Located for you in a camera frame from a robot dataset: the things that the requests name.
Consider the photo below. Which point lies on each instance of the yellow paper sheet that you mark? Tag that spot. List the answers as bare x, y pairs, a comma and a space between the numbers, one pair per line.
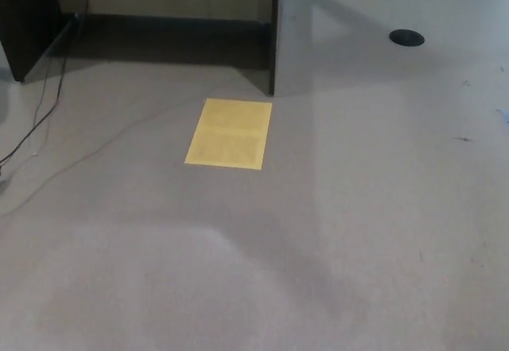
228, 132

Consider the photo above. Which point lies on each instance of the round black floor cover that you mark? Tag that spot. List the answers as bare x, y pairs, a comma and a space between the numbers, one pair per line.
406, 37

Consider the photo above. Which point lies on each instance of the dark wooden desk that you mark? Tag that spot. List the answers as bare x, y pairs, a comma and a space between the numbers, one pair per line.
24, 28

